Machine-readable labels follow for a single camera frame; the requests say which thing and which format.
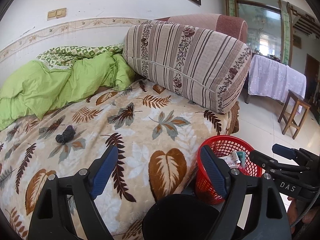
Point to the purple cloth covered table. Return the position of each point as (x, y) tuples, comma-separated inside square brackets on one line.
[(272, 79)]

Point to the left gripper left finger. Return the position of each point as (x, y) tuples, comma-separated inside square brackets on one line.
[(101, 170)]

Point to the white blue medicine box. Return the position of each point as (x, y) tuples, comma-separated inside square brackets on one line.
[(232, 160)]

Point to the wall switch plate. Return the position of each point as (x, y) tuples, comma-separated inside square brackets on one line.
[(58, 13)]

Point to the red plastic basket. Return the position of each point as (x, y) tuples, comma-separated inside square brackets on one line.
[(222, 145)]

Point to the green quilt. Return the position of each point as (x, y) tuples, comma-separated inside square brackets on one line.
[(60, 76)]

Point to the pink sofa headboard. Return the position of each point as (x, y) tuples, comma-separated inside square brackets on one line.
[(232, 26)]

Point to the leaf pattern bed blanket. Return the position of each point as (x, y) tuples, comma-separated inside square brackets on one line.
[(157, 134)]

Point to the right hand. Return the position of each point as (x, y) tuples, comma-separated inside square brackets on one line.
[(295, 211)]

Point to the black plastic bag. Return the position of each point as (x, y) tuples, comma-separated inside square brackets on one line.
[(67, 135)]

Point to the striped floral pillow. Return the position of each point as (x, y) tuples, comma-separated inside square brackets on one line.
[(205, 66)]

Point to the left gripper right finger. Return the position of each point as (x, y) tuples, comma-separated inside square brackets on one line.
[(217, 171)]

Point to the teal cartoon snack bag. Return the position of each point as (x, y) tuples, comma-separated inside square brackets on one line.
[(242, 157)]

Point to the wooden stool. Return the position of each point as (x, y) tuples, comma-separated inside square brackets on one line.
[(290, 120)]

